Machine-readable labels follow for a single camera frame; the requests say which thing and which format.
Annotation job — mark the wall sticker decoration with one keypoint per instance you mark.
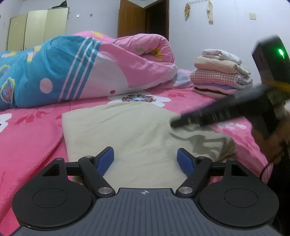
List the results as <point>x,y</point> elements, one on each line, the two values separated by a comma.
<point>187,11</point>

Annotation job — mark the brown wooden door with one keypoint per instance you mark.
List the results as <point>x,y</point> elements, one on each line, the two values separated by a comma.
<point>150,17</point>

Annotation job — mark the person right hand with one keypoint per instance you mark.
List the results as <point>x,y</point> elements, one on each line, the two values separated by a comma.
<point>272,146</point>

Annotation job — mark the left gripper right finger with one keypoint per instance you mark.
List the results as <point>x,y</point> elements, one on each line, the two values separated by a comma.
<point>197,171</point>

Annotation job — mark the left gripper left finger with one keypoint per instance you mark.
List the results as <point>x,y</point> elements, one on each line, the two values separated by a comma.
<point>93,169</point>

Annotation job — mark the beige trousers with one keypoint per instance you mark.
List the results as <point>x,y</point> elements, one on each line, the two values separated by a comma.
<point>145,146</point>

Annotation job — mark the pink floral bed sheet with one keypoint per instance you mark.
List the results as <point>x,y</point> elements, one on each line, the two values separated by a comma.
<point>31,138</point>

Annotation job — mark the folded clothes stack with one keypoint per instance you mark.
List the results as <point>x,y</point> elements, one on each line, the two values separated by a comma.
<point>219,73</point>

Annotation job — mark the wall power socket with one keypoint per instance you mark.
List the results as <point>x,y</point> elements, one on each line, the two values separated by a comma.
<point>252,16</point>

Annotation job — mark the wall hook rack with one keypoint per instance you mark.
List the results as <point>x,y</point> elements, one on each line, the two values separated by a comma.
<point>196,1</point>

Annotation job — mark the blue pink floral quilt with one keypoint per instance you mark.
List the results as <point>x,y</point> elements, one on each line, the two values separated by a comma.
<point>86,65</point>

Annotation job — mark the yellow-green wardrobe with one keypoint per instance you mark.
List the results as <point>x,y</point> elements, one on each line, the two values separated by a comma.
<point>35,27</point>

